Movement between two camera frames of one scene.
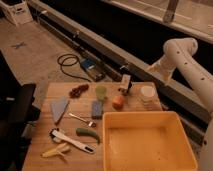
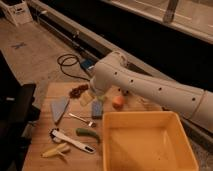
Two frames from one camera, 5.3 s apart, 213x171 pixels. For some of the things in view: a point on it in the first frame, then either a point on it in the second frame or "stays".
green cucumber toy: (88, 132) stays
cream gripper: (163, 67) -> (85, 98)
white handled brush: (57, 136) stays
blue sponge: (97, 109) stays
